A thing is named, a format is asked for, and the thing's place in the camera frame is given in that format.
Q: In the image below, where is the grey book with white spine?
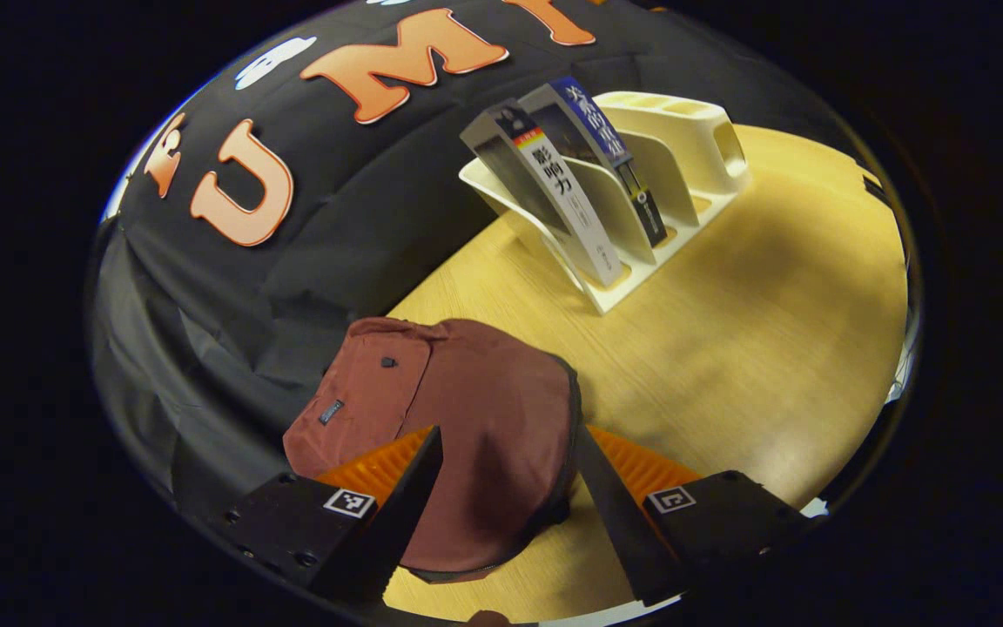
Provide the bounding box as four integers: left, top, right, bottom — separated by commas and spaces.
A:
460, 98, 627, 289

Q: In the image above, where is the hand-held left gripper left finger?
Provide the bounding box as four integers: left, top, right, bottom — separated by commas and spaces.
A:
223, 426, 445, 604

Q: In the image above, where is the maroon schoolbag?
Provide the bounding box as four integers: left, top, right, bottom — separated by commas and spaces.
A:
282, 317, 585, 584

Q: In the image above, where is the book with blue spine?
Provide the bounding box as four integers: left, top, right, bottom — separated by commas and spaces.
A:
519, 75, 670, 249

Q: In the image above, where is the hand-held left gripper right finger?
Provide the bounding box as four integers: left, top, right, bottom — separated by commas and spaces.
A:
572, 424, 817, 609

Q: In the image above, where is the white plastic bookshelf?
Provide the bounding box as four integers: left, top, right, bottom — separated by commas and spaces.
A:
458, 90, 751, 316

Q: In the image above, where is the black backdrop cloth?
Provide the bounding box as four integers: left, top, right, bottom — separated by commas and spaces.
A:
88, 0, 868, 523

